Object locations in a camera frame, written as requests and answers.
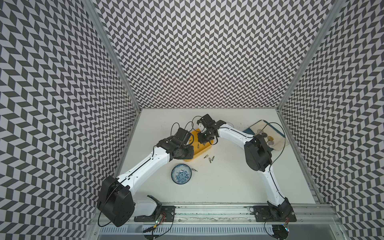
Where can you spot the teal tray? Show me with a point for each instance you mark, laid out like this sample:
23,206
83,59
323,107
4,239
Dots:
263,126

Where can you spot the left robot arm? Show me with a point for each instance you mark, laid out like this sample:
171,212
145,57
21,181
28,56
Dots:
117,199

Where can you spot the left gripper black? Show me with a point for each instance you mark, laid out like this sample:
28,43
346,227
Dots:
190,154

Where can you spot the gold round spoon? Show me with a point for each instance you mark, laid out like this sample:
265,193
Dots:
270,138

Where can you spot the aluminium front rail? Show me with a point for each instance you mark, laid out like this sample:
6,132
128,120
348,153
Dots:
313,214

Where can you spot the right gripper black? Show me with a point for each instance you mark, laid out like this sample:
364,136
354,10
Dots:
201,139

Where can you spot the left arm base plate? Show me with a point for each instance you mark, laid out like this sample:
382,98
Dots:
166,212

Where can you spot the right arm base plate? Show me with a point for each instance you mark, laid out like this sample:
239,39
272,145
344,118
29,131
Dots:
272,214

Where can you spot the yellow plastic storage box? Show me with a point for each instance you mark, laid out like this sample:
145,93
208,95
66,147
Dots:
203,147

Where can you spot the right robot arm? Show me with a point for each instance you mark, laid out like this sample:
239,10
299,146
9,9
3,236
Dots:
258,158

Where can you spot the blue white ceramic bowl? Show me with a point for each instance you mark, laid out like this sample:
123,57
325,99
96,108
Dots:
178,168

